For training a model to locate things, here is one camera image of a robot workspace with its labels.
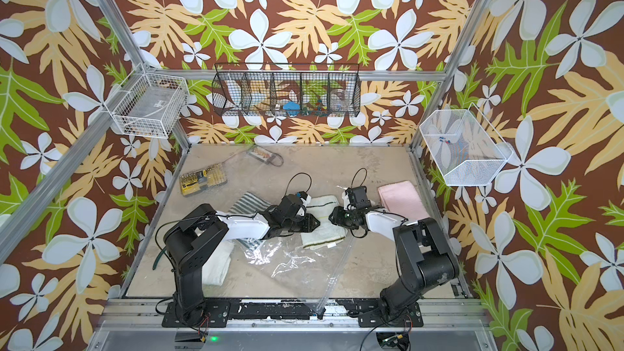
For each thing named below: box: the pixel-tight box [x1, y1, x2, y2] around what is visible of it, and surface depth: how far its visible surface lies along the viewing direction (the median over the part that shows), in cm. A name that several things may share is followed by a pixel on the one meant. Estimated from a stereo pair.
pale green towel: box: [300, 195, 348, 250], surface depth 90 cm
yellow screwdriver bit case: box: [179, 163, 228, 196], surface depth 106 cm
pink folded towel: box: [377, 180, 430, 224], surface depth 103 cm
